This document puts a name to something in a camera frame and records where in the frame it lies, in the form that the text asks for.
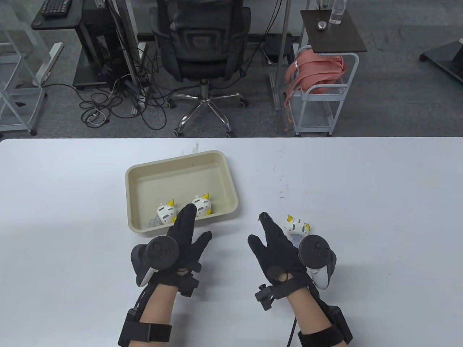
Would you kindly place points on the person's right hand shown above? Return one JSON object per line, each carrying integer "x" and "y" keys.
{"x": 280, "y": 256}

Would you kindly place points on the person's left hand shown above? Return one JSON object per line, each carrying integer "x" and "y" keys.
{"x": 188, "y": 249}

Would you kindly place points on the white jellyfish mechanical toy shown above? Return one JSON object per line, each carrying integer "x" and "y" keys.
{"x": 165, "y": 213}
{"x": 297, "y": 226}
{"x": 202, "y": 205}

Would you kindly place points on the black right forearm band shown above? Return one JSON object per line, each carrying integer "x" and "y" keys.
{"x": 332, "y": 330}

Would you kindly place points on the person's right forearm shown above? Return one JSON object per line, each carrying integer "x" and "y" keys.
{"x": 307, "y": 314}

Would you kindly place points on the person's left forearm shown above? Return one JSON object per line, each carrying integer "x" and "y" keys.
{"x": 157, "y": 307}

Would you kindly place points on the black left forearm band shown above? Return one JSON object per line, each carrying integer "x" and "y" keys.
{"x": 144, "y": 330}

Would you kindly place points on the black left hand controller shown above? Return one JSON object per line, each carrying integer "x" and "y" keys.
{"x": 155, "y": 253}

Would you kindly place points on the beige plastic tray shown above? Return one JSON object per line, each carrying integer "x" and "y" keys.
{"x": 181, "y": 177}

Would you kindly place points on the white wheeled cart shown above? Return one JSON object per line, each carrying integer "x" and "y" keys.
{"x": 318, "y": 94}

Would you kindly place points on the pink backpack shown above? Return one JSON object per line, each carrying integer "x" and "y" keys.
{"x": 318, "y": 68}

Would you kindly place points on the black mesh office chair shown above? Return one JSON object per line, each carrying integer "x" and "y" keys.
{"x": 204, "y": 47}

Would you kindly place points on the black box under desk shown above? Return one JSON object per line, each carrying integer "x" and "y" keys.
{"x": 278, "y": 45}

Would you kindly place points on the black computer tower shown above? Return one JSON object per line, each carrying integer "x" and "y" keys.
{"x": 99, "y": 43}

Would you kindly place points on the dark brown side tabletop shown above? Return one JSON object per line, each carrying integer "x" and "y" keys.
{"x": 336, "y": 38}

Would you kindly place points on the white metal rack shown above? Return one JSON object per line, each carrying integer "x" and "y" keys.
{"x": 18, "y": 94}

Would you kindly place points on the white desk foot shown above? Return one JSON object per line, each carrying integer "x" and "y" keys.
{"x": 49, "y": 61}

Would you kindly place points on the small round metal object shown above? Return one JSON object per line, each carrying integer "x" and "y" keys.
{"x": 322, "y": 25}

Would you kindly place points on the clear water bottle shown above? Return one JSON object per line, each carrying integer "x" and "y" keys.
{"x": 337, "y": 14}

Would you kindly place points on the black stand base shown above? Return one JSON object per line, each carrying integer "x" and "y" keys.
{"x": 446, "y": 58}

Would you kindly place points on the black computer desk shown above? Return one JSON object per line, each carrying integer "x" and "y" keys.
{"x": 54, "y": 22}

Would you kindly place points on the black keyboard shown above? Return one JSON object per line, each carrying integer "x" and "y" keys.
{"x": 56, "y": 7}

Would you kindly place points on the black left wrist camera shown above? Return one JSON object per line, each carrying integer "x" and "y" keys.
{"x": 188, "y": 285}

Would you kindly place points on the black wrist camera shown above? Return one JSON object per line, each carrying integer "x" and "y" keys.
{"x": 188, "y": 285}
{"x": 266, "y": 296}

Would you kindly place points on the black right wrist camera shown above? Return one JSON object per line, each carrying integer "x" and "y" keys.
{"x": 266, "y": 296}

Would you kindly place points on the aluminium frame post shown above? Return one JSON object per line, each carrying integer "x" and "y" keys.
{"x": 284, "y": 36}
{"x": 124, "y": 47}

